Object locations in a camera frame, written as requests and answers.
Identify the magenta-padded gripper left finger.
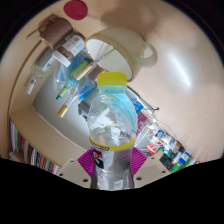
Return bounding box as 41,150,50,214
57,148,98,189

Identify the blue plastic bag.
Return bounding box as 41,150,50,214
56,53,101,98

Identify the grey shaker bottle green lid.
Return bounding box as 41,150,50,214
77,99,93,125

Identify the white and blue box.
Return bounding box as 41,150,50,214
128,94,145,114

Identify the brown cup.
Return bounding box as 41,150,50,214
39,17,74,48

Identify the red and white canister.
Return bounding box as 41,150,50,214
146,137,165,156

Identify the wooden shelf unit with books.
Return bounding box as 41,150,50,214
8,106,88,176

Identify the brown spread jar white lid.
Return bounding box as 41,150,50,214
54,33,86,68

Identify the green glass bottle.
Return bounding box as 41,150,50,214
54,68,88,102

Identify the magenta carton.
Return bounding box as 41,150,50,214
137,111,152,130

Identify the green plastic container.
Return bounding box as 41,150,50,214
171,159,184,173

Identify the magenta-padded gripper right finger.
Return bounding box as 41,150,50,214
131,147,172,189

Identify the cream ceramic mug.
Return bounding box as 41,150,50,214
84,27,158,83

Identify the clear plastic bottle yellow cap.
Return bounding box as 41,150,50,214
86,71,139,191

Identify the flat round red coaster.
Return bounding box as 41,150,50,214
63,0,89,21

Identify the clear bottle gold cap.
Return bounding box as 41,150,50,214
57,66,101,118

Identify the spoon in mug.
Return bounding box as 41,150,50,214
91,48,116,68

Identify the tall clear glass bottle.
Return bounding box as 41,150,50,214
26,49,60,95

